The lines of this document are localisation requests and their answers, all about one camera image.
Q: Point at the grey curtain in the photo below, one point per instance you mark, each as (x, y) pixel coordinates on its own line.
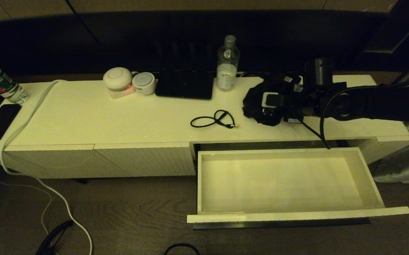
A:
(395, 166)

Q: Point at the clear bottle with grey cap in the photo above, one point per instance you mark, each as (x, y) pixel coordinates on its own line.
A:
(226, 73)

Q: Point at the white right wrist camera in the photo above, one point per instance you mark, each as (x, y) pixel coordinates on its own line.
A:
(265, 99)

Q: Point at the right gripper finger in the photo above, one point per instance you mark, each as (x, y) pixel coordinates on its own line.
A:
(272, 113)
(272, 108)

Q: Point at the black smartphone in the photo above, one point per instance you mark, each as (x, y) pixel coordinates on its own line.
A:
(0, 121)

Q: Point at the large white dome device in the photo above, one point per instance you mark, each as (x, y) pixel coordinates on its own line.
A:
(117, 78)

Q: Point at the small white round speaker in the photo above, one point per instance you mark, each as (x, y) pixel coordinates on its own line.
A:
(144, 84)

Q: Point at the black flat rectangular device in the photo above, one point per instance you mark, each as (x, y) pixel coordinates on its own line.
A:
(185, 86)

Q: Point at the white low cabinet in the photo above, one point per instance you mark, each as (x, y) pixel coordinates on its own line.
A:
(119, 116)

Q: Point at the white base with pink light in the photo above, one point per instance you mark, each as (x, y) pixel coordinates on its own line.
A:
(122, 94)

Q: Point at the black umbrella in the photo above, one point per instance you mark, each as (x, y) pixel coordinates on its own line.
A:
(254, 102)

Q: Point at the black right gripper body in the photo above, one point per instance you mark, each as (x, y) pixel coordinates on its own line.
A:
(303, 99)

